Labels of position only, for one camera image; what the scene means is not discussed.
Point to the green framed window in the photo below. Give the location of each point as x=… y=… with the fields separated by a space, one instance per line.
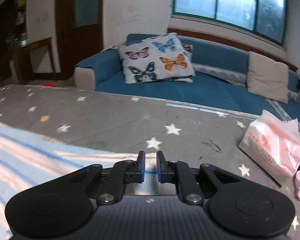
x=265 y=18

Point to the dark wooden side table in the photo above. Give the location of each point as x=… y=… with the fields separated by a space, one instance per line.
x=28 y=57

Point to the beige cushion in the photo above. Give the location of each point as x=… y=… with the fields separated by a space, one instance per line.
x=267 y=78

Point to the blue striped knit sweater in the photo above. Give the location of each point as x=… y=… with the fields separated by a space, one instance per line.
x=28 y=159

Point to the dark wooden door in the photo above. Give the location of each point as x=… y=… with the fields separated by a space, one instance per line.
x=79 y=32

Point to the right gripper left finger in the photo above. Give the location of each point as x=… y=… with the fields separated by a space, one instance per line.
x=114 y=180

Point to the butterfly print cushion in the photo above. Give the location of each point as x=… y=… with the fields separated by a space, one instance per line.
x=159 y=58

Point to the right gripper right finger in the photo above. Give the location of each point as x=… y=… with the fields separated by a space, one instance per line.
x=182 y=177

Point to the blue sofa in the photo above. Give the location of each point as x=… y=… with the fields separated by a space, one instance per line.
x=220 y=80

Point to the pink tissue pack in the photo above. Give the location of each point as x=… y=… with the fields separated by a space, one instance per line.
x=274 y=145

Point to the grey star-patterned table mat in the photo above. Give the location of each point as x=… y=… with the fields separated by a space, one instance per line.
x=129 y=124

